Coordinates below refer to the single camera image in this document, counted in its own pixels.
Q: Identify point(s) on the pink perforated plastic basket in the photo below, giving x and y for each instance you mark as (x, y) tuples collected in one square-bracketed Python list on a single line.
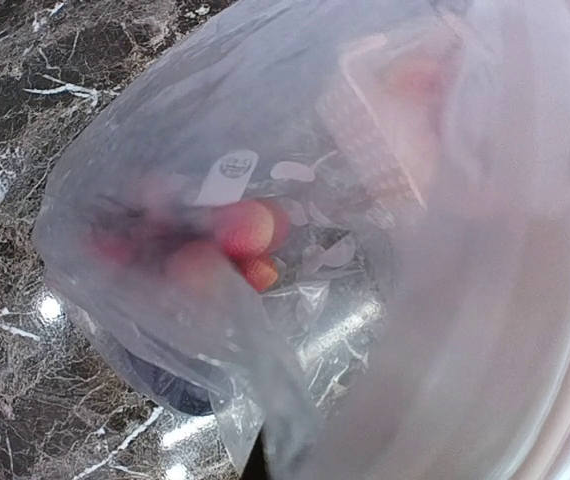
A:
[(383, 107)]

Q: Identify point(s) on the clear zip top bag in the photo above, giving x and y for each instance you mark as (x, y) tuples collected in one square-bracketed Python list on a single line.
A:
[(400, 341)]

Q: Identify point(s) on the red lychee bunch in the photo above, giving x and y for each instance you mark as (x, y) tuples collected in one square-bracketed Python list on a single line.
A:
[(189, 246)]

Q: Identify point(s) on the purple eggplant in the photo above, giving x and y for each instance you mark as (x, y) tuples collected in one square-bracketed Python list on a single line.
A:
[(170, 390)]

